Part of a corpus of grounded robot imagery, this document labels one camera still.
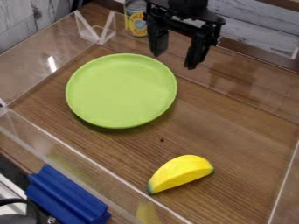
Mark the clear acrylic front wall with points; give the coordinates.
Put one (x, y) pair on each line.
(35, 149)

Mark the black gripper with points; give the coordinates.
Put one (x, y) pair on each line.
(190, 18)

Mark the yellow toy banana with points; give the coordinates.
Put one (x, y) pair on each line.
(177, 172)

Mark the green round plate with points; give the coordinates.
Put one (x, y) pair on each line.
(120, 90)

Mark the yellow blue can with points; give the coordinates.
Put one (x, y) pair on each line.
(135, 23)

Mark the clear acrylic triangle bracket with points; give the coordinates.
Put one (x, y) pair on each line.
(95, 33)

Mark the blue plastic clamp block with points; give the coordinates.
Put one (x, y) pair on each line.
(64, 199)

